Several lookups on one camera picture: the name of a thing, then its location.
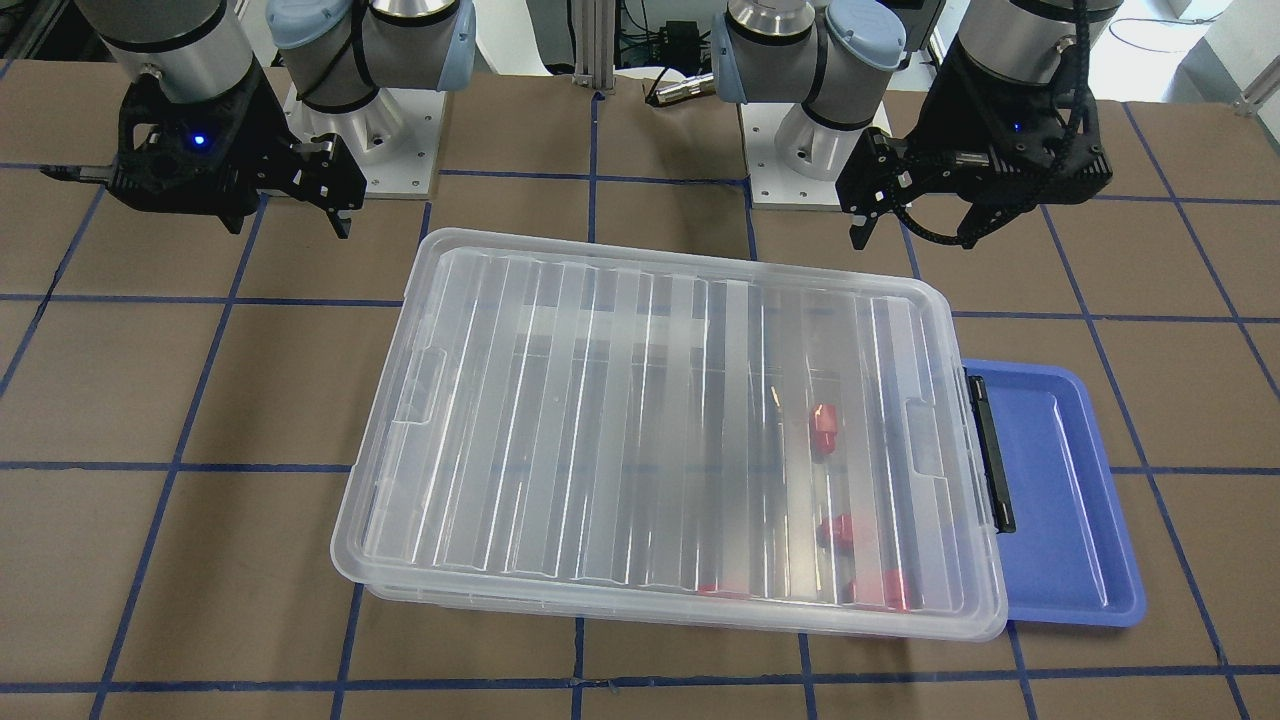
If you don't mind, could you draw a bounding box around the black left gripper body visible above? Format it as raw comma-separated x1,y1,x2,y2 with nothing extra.
836,40,1114,247

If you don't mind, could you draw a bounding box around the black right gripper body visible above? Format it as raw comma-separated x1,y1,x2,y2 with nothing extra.
40,70,367,234

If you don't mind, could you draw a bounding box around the red block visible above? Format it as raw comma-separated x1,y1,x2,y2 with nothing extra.
815,512,858,553
846,569,913,612
809,404,841,457

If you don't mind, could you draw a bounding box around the clear plastic box lid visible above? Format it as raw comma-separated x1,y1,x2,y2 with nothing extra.
330,228,1009,615

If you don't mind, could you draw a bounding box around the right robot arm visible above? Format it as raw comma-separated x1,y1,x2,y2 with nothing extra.
41,1,477,238

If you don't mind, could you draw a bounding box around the blue plastic tray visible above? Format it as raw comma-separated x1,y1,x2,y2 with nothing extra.
964,359,1147,628

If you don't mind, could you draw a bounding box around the clear plastic storage box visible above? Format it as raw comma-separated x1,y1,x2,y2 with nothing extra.
366,582,1009,642

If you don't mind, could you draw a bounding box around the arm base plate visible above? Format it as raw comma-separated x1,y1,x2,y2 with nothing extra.
739,102,863,211
284,86,451,200

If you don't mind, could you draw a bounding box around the black box latch handle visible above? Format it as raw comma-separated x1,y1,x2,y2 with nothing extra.
966,373,1018,534

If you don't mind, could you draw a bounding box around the aluminium frame post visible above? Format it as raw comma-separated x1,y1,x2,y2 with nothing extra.
570,1,617,95

